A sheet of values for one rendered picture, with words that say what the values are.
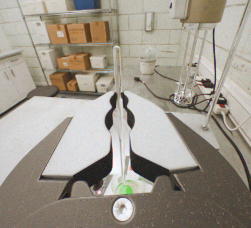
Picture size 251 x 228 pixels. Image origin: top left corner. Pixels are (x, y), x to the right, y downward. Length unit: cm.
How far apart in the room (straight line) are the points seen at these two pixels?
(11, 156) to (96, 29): 195
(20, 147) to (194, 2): 74
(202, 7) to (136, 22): 211
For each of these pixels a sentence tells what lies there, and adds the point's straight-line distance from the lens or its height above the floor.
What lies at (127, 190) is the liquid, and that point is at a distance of 32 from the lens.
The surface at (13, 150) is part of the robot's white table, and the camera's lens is 69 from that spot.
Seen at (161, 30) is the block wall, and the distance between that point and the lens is 248.
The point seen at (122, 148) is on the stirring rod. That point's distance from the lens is 17.
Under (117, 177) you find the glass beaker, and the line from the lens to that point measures 30.
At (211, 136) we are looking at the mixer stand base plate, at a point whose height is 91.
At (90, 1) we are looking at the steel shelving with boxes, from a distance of 232.
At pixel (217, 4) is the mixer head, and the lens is 43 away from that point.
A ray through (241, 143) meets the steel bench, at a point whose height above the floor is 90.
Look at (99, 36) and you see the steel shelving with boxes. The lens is 227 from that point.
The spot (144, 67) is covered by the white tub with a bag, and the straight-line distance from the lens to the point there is 111.
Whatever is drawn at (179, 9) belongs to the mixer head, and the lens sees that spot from 42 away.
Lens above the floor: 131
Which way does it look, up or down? 33 degrees down
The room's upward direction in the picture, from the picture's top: 3 degrees counter-clockwise
